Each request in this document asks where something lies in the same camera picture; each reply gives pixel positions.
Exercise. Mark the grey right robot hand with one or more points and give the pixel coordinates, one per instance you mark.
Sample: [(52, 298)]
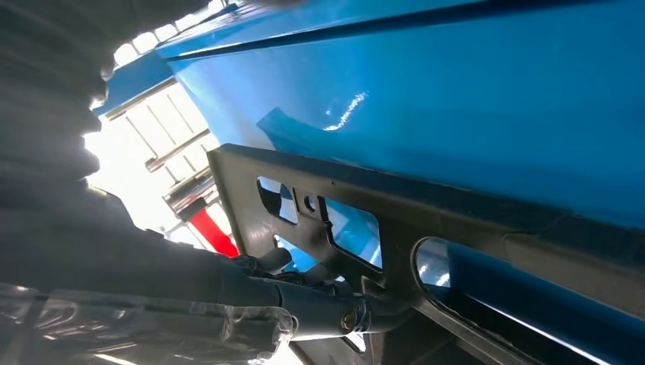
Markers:
[(126, 262)]

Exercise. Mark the blue metal shelf rack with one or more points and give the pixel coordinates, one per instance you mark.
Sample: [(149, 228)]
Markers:
[(453, 100)]

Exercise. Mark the red barrier belt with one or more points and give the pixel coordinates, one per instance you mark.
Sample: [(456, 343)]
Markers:
[(214, 234)]

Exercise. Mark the chrome stanchion post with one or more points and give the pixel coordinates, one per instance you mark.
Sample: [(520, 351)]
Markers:
[(189, 194)]

